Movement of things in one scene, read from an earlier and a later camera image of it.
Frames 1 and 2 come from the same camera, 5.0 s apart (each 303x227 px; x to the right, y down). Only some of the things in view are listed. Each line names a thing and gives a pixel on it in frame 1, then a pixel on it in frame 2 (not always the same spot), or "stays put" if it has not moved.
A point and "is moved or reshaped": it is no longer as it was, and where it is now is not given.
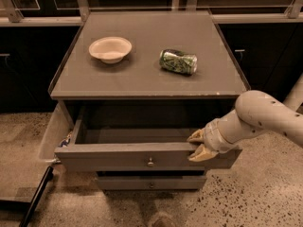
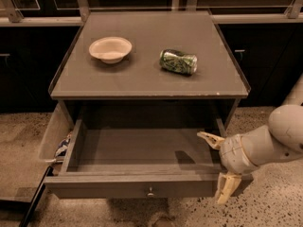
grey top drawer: x=140 y=138 is moved or reshaped
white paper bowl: x=110 y=49 stays put
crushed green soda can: x=178 y=61 stays put
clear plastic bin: x=59 y=127 stays put
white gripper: x=210 y=139 -> x=233 y=153
